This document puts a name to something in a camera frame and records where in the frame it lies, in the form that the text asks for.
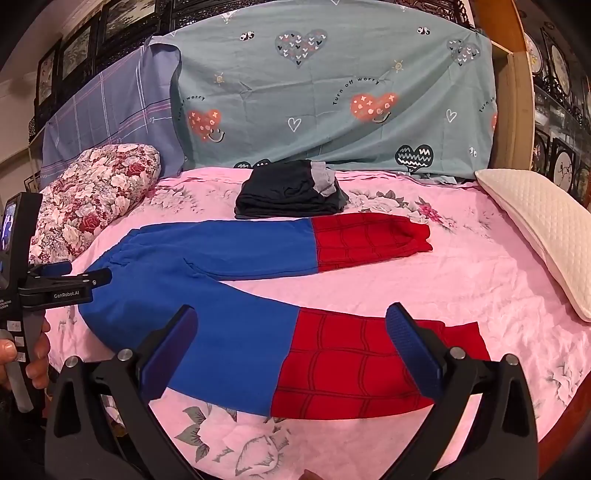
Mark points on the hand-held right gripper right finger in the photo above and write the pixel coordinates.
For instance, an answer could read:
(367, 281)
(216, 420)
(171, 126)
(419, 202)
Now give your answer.
(413, 355)

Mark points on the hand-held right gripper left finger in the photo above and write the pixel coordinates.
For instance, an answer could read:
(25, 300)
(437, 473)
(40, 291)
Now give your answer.
(170, 357)

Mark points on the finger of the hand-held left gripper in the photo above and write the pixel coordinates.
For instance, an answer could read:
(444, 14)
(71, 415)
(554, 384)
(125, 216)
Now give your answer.
(51, 268)
(69, 290)

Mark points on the blue and red pants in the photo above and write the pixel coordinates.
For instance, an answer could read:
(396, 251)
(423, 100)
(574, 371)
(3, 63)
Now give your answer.
(240, 332)

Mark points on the person's left hand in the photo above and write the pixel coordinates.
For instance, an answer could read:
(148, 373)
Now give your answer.
(39, 355)

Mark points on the floral red pillow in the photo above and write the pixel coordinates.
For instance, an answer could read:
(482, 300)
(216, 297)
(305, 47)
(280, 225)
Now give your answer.
(92, 203)

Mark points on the pink floral bed sheet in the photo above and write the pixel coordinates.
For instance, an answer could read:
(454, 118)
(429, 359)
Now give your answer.
(461, 286)

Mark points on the purple plaid sheet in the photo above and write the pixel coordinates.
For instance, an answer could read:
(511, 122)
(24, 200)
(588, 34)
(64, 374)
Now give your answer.
(111, 120)

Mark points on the white quilted pillow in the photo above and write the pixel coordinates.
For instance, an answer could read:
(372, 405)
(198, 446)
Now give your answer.
(545, 230)

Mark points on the folded dark clothes stack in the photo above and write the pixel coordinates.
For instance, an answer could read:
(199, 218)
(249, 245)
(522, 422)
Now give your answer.
(281, 196)

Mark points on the grey folded cloth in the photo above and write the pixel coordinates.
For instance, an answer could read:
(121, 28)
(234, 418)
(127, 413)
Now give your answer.
(323, 180)

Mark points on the teal heart-print sheet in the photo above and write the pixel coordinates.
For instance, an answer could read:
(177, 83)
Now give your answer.
(332, 92)

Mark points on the display cabinet with plates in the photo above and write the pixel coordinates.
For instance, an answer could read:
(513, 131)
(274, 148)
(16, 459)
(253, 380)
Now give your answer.
(561, 115)

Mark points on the wooden bed frame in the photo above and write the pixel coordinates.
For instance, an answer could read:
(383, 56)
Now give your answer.
(505, 92)

